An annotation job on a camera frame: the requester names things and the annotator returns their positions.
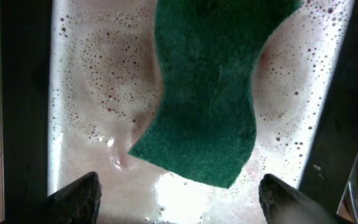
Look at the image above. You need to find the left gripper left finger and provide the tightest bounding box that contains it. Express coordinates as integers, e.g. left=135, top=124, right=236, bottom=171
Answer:
left=0, top=172, right=102, bottom=224

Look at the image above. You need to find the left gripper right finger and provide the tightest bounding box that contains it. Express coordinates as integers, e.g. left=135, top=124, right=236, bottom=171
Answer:
left=259, top=174, right=350, bottom=224

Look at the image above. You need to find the green yellow sponge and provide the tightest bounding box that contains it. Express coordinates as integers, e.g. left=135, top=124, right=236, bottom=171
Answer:
left=129, top=0, right=301, bottom=189

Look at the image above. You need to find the black rectangular soapy tray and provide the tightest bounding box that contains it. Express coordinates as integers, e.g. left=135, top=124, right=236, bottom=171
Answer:
left=0, top=0, right=358, bottom=223

